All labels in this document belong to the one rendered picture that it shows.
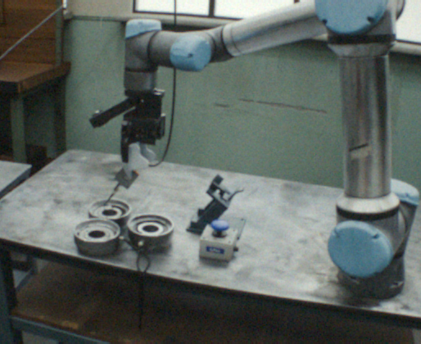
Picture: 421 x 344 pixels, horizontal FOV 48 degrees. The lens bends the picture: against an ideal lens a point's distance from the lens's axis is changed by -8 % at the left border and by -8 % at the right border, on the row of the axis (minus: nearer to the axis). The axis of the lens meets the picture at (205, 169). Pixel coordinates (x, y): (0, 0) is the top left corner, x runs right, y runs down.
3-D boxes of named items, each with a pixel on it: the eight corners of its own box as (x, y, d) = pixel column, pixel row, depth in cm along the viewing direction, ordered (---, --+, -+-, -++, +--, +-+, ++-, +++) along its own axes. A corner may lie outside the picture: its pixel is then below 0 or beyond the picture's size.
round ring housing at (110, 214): (84, 215, 124) (84, 201, 122) (125, 211, 128) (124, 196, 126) (92, 236, 115) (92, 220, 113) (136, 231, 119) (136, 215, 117)
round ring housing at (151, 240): (138, 224, 122) (138, 210, 120) (179, 233, 119) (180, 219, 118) (119, 245, 112) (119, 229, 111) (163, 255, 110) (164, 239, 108)
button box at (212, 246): (198, 256, 111) (199, 237, 109) (205, 241, 117) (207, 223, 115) (234, 263, 109) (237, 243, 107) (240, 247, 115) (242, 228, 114)
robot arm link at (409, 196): (413, 237, 103) (427, 180, 98) (397, 264, 93) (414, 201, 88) (363, 221, 109) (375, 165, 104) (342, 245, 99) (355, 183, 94)
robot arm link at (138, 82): (118, 71, 106) (132, 65, 113) (118, 92, 107) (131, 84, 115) (151, 74, 104) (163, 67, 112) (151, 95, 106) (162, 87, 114)
